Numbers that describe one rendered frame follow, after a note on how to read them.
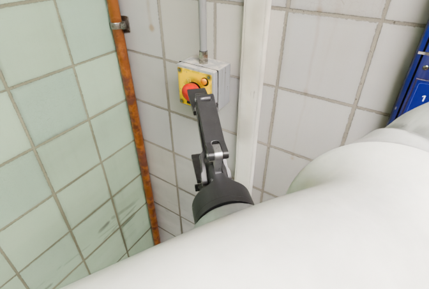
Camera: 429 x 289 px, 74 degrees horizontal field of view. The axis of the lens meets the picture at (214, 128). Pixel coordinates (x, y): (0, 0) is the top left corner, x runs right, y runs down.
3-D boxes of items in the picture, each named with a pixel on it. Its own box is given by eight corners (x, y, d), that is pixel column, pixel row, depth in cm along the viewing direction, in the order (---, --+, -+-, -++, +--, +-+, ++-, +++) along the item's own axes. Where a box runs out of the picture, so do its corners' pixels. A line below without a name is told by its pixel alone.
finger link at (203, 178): (201, 186, 38) (202, 185, 36) (189, 106, 40) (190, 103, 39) (230, 181, 38) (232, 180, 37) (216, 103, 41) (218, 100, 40)
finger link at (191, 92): (193, 115, 41) (193, 111, 40) (187, 93, 46) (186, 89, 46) (214, 113, 41) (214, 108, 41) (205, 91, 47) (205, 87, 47)
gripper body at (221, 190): (194, 206, 30) (183, 152, 37) (197, 252, 35) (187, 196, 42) (262, 194, 31) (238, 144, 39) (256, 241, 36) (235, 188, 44)
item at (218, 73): (195, 92, 72) (194, 53, 67) (230, 102, 68) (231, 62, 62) (177, 104, 67) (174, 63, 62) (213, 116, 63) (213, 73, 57)
